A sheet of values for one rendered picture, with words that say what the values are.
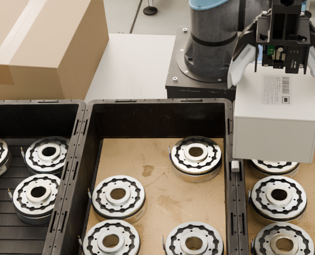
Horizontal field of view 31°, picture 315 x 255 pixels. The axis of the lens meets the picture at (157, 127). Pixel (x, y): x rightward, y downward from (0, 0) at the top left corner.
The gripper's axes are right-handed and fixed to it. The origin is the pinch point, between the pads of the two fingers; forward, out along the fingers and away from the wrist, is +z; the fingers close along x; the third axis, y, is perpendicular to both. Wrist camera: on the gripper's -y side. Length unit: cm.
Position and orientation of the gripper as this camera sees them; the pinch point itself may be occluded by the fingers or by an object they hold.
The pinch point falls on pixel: (275, 87)
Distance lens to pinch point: 91.1
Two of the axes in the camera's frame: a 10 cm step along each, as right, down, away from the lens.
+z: 0.7, 7.1, 7.0
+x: 9.9, 0.6, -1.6
